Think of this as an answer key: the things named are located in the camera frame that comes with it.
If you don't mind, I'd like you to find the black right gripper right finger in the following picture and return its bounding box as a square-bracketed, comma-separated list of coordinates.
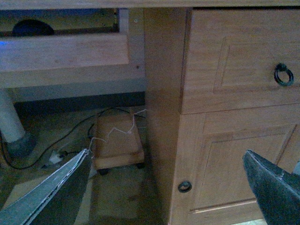
[243, 150, 300, 225]

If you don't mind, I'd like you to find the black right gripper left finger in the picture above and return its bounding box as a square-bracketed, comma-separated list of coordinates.
[0, 149, 92, 225]

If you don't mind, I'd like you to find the dark grey computer mouse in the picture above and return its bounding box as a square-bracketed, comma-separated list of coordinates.
[12, 19, 54, 37]

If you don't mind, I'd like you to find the white floor plug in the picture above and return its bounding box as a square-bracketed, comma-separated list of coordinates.
[49, 151, 63, 164]

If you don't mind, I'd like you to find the wooden rolling stand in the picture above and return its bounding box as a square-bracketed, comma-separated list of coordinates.
[91, 109, 145, 176]

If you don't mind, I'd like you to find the wooden desk cabinet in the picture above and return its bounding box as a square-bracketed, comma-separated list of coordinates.
[144, 7, 300, 225]

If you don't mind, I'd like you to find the wooden keyboard tray drawer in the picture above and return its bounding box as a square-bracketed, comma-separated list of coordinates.
[0, 8, 144, 88]

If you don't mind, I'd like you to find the black floor cable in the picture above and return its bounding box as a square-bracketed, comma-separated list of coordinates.
[0, 106, 132, 170]

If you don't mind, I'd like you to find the white chair post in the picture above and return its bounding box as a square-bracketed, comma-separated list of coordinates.
[0, 89, 25, 143]

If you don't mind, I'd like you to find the black ring door handle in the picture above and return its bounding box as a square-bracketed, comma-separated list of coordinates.
[178, 180, 192, 193]

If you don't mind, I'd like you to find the white cable on stand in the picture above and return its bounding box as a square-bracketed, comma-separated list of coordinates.
[90, 108, 148, 150]

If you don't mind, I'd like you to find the black ring drawer handle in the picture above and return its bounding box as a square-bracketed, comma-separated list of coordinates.
[274, 63, 294, 87]

